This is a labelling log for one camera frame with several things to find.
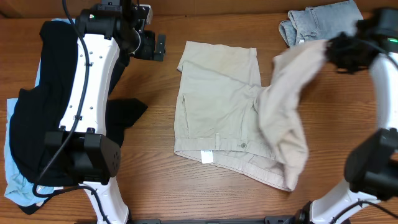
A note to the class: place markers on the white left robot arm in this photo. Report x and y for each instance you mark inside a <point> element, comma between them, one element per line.
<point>106,32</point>

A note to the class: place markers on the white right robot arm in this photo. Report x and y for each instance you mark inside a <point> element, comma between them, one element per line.
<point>370,174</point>

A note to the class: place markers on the beige shorts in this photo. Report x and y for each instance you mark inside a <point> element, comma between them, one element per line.
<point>225,117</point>

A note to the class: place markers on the light blue denim shorts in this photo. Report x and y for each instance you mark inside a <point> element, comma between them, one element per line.
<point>321,22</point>

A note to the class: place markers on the light blue garment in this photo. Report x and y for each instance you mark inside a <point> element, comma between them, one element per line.
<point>39,110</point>

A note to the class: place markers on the black garment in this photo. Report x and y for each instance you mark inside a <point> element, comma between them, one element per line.
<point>120,115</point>

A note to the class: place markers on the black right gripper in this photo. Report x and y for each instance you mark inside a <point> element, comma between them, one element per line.
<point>342,52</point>

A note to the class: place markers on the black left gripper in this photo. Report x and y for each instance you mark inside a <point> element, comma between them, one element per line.
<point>158,47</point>

